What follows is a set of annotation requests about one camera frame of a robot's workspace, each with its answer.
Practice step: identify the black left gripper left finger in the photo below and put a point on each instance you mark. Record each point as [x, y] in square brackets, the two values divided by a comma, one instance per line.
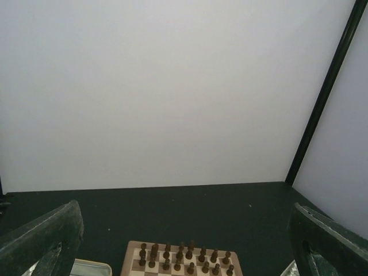
[50, 242]

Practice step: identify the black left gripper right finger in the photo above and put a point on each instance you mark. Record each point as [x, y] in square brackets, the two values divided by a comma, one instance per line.
[321, 246]

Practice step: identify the yellow metal tin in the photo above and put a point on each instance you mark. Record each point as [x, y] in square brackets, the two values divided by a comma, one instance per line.
[83, 267]

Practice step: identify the pink plastic tray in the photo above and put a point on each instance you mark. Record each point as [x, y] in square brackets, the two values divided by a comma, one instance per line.
[291, 270]

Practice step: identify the wooden chessboard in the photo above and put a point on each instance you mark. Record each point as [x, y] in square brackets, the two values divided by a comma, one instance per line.
[131, 262]

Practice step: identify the dark rook far left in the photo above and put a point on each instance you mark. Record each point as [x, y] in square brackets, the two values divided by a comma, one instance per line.
[142, 252]

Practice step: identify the dark rook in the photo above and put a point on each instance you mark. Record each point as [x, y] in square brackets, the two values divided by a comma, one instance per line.
[225, 259]
[142, 252]

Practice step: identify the dark pawn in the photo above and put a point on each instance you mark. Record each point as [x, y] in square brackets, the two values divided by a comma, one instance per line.
[142, 261]
[190, 268]
[216, 269]
[205, 267]
[177, 266]
[166, 265]
[152, 262]
[229, 271]

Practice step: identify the dark knight back row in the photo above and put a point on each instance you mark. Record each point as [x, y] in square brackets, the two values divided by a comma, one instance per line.
[154, 251]

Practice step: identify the dark bishop back row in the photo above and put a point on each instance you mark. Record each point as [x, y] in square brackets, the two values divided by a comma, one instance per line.
[167, 250]

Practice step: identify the dark rook far right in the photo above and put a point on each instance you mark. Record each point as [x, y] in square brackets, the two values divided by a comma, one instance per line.
[225, 259]

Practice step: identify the dark queen back row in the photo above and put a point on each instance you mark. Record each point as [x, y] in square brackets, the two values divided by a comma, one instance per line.
[179, 255]

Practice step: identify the dark knight right side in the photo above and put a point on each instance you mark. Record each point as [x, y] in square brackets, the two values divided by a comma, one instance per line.
[214, 256]

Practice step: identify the dark king back row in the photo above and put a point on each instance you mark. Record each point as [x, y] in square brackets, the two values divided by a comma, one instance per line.
[190, 248]

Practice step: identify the dark bishop right side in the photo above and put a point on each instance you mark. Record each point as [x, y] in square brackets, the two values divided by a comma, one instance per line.
[202, 256]

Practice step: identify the black frame post right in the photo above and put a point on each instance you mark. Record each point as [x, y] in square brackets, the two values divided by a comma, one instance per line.
[346, 38]

